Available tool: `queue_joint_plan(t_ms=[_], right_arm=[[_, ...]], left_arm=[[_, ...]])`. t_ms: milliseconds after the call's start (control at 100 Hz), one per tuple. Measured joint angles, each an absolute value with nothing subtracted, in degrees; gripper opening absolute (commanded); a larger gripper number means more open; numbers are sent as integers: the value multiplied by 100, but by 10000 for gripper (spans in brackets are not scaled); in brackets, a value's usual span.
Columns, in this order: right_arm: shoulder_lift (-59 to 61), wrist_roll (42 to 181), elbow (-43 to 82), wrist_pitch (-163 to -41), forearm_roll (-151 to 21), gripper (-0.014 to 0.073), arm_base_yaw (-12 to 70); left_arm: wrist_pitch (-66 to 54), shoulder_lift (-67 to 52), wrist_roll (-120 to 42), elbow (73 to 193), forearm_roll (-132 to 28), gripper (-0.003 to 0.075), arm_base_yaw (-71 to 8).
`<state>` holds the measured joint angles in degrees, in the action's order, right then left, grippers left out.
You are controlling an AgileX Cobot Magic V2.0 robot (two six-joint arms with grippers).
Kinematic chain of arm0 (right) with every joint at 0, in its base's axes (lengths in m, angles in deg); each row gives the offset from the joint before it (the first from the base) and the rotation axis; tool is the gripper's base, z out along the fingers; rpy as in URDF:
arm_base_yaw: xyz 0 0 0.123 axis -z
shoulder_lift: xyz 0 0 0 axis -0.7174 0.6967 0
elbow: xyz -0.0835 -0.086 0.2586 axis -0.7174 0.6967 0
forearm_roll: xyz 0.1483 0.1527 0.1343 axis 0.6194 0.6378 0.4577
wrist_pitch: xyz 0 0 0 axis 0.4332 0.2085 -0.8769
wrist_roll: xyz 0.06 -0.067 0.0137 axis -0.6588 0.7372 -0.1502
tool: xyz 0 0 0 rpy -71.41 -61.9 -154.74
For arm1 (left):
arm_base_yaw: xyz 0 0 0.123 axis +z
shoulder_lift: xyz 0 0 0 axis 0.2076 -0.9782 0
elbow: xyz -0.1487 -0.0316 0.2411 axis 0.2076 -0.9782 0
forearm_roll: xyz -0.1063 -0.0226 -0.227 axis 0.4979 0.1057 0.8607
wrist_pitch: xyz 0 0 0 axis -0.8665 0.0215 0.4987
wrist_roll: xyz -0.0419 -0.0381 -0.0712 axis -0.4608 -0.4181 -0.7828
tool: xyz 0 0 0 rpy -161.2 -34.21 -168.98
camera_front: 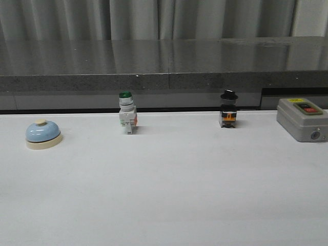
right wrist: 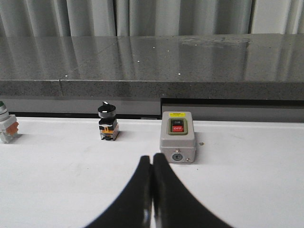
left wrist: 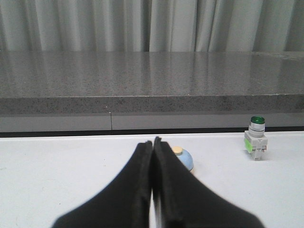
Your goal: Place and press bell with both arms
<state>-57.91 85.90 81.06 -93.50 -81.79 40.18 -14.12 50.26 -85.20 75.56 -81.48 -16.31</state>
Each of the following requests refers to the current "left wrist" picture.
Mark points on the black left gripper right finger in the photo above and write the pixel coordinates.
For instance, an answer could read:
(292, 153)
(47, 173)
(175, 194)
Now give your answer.
(182, 201)

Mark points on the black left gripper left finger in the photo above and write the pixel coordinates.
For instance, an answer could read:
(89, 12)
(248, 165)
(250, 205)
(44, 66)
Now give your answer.
(123, 203)

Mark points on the blue and cream call bell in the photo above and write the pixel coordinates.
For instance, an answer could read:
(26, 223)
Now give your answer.
(184, 156)

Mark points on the grey stone counter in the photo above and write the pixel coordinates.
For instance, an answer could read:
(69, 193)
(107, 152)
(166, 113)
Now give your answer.
(87, 92)

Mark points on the grey curtain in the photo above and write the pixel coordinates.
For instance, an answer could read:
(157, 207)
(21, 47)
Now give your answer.
(152, 25)

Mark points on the green pushbutton switch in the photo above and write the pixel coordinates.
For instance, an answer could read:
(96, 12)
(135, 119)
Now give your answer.
(254, 138)

